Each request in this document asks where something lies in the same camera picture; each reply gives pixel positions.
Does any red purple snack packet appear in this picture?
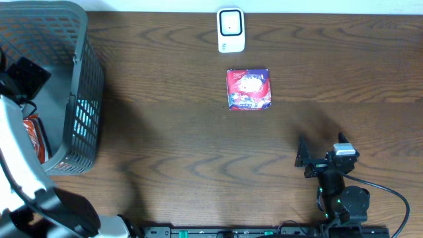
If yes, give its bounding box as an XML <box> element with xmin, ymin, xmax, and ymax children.
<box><xmin>226</xmin><ymin>69</ymin><xmax>272</xmax><ymax>111</ymax></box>

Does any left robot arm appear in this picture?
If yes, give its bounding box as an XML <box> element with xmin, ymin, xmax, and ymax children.
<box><xmin>1</xmin><ymin>56</ymin><xmax>141</xmax><ymax>237</ymax></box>

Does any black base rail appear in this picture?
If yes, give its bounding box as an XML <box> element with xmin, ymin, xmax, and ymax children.
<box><xmin>142</xmin><ymin>226</ymin><xmax>390</xmax><ymax>238</ymax></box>

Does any orange brown snack packet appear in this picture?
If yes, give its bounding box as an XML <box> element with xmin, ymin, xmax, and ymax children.
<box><xmin>23</xmin><ymin>114</ymin><xmax>51</xmax><ymax>164</ymax></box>

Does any teal tissue pack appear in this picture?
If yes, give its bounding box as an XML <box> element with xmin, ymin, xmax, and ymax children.
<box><xmin>73</xmin><ymin>99</ymin><xmax>98</xmax><ymax>140</ymax></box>

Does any dark grey plastic basket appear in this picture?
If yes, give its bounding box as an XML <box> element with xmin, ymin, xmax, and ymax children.
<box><xmin>1</xmin><ymin>1</ymin><xmax>104</xmax><ymax>175</ymax></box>

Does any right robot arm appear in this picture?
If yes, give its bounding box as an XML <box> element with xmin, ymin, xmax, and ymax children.
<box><xmin>295</xmin><ymin>133</ymin><xmax>370</xmax><ymax>237</ymax></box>

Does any white barcode scanner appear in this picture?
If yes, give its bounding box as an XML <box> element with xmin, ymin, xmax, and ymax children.
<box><xmin>216</xmin><ymin>8</ymin><xmax>246</xmax><ymax>54</ymax></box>

